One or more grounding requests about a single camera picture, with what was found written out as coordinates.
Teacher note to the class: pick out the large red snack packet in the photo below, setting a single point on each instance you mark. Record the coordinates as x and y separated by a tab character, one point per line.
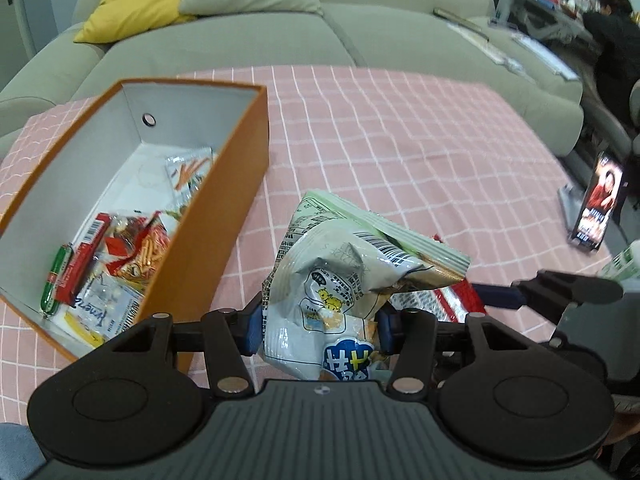
461	300

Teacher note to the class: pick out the white spicy strip packet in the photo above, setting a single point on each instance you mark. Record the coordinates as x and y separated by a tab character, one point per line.
187	170

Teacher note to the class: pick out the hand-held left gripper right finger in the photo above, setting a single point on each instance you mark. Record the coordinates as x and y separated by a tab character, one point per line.
385	331

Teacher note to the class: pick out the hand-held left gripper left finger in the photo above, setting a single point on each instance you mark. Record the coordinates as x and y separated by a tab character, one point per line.
250	331

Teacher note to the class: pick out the white flat board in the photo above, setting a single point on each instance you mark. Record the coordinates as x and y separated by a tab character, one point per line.
547	56

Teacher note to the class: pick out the white snack bag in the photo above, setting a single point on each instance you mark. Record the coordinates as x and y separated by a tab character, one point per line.
330	260

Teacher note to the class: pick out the white door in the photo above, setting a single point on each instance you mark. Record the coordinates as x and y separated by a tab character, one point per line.
10	25

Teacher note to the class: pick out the smartphone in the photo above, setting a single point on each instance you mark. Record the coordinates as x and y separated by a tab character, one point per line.
600	200

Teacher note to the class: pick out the dark flat strip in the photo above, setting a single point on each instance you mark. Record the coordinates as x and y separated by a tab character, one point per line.
462	22

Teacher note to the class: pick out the green sausage stick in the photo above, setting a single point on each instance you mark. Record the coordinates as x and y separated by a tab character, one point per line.
54	280

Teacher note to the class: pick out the person's right forearm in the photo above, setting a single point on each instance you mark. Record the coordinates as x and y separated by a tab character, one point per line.
625	425

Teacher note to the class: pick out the clear packet of orange sticks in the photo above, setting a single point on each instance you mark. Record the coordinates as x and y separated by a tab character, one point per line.
145	250

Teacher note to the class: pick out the beige sofa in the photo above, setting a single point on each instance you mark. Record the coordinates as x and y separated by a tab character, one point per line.
225	50

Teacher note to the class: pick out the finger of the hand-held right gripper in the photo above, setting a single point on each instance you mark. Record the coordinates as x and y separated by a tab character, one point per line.
570	290
497	296

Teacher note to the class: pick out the person's blue jeans leg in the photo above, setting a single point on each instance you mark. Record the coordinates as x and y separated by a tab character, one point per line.
17	452

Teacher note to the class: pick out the long white strip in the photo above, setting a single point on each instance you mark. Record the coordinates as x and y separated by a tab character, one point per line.
485	46

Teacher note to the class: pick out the small red bar packet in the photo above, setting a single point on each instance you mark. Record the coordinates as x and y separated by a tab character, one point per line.
82	260

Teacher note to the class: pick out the grey phone stand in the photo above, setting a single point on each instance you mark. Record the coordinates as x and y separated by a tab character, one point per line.
567	205

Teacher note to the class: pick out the green white snack packet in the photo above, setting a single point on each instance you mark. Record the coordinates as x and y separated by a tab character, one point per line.
625	262

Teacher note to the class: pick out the orange cardboard box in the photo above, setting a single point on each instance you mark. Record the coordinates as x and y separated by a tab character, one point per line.
220	200

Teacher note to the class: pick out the grey chair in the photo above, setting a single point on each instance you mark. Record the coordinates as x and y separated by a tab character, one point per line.
612	130

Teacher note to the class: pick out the pink checked tablecloth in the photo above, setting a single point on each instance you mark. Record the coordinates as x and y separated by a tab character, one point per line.
400	135

